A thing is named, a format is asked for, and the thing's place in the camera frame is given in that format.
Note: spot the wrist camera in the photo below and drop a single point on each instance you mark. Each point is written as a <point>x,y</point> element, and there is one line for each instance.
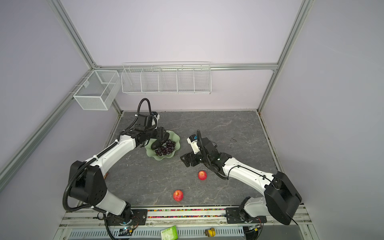
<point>193,142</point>
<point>155,117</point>

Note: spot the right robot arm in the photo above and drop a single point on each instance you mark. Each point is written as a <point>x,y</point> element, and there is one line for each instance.
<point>279,198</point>

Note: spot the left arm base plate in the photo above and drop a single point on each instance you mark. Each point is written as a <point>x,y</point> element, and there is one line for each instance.
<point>132,217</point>

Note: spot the yellow small toy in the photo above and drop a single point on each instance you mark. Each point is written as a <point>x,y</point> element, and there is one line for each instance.
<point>210,232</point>

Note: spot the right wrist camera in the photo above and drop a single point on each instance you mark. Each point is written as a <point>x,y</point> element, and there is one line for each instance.
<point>193,142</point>

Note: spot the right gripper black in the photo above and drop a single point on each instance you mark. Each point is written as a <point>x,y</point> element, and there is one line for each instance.
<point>187,161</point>

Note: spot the small white mesh basket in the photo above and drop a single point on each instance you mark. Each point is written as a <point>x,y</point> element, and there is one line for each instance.
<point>99,90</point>

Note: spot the light green wavy bowl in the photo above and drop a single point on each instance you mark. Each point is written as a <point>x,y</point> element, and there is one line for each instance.
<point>151,153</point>

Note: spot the dark avocado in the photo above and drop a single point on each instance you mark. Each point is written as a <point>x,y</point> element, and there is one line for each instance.
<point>160,138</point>

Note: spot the dark purple grape bunch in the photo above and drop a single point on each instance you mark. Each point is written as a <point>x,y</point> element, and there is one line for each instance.
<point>166,149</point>

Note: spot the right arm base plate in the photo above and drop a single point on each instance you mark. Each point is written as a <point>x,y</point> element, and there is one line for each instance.
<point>238,216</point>

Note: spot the green box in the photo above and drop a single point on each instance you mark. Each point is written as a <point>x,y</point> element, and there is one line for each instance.
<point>170,233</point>

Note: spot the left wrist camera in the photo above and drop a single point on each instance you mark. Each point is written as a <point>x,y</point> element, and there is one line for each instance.
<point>155,117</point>

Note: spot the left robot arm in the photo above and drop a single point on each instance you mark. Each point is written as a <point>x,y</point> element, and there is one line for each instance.
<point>87,189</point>

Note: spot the long white wire rack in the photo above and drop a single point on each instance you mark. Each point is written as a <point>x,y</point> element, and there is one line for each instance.
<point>167,78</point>

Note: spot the red apple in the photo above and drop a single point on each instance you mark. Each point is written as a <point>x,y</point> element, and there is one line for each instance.
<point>202,175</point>
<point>178,195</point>

